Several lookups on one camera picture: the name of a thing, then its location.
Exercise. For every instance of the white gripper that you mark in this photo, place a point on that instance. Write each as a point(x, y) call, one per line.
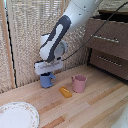
point(48, 67)

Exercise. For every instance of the blue mug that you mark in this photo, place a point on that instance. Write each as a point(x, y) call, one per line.
point(46, 81)

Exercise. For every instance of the brown drawer front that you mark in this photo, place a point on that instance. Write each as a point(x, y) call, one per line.
point(110, 70)
point(110, 48)

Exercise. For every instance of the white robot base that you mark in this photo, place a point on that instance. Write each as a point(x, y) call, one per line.
point(122, 120)

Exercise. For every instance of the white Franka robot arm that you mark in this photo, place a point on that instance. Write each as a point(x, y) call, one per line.
point(53, 41)

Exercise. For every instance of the brown drawer cabinet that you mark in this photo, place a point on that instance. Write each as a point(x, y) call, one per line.
point(113, 14)

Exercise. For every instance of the orange bread-shaped block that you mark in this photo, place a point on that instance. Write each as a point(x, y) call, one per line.
point(65, 92)

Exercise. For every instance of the woven screen panel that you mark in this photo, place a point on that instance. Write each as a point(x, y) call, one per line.
point(78, 56)
point(3, 70)
point(26, 33)

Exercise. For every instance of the pink mug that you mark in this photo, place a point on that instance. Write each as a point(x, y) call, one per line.
point(79, 84)

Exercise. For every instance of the white patterned plate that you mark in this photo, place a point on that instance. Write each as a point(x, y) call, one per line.
point(16, 115)

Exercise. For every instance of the wooden screen post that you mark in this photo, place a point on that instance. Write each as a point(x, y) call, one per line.
point(63, 6)
point(7, 43)

